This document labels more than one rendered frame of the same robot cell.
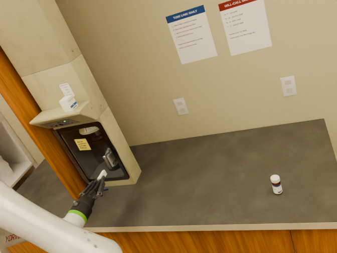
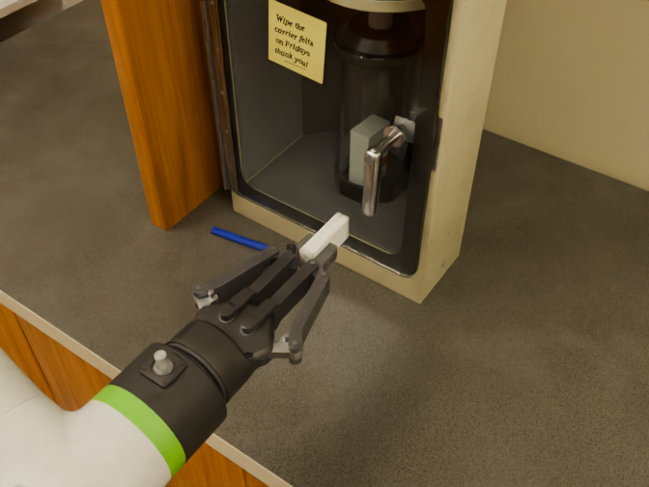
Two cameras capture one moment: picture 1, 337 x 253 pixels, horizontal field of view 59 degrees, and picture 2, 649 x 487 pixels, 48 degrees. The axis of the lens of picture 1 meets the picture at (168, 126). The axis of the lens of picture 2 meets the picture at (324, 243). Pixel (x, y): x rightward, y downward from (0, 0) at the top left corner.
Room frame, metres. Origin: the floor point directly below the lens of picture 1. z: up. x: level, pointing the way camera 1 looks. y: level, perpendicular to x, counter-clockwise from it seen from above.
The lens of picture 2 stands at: (0.79, 0.34, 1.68)
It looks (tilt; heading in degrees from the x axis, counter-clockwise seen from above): 45 degrees down; 9
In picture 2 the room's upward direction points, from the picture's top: straight up
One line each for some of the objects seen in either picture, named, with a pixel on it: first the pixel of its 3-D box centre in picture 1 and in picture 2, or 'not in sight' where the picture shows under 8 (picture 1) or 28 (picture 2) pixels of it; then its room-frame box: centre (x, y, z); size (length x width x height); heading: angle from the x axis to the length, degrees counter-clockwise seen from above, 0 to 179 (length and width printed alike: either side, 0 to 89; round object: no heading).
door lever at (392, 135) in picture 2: (108, 159); (380, 172); (1.41, 0.37, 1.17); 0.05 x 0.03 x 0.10; 153
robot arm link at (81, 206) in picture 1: (80, 211); (168, 397); (1.11, 0.52, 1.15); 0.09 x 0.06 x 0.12; 64
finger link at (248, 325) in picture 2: (96, 188); (282, 302); (1.23, 0.44, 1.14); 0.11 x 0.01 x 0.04; 152
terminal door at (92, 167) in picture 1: (93, 154); (316, 108); (1.48, 0.45, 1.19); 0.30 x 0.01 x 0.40; 63
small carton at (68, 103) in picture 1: (68, 103); not in sight; (1.41, 0.40, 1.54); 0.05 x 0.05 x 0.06; 59
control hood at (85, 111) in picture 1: (64, 119); not in sight; (1.44, 0.47, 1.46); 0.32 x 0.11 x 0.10; 64
